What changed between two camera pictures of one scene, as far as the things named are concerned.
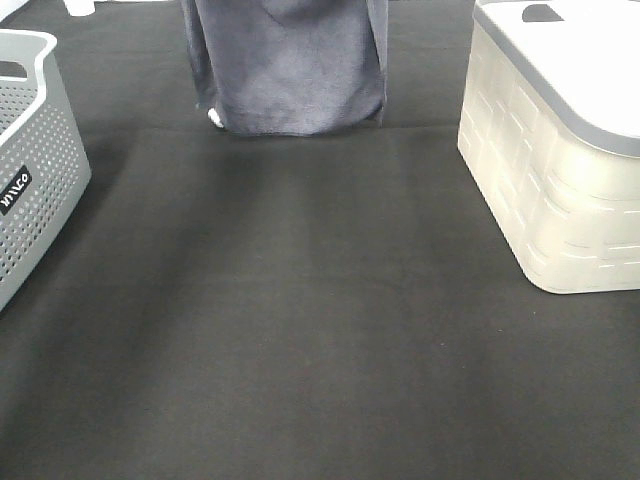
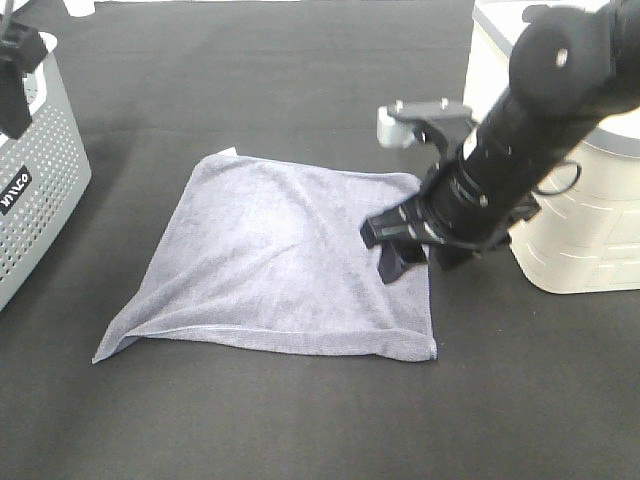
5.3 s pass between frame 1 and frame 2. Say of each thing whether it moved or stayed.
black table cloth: stayed
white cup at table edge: stayed
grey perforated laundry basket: stayed
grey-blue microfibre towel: moved
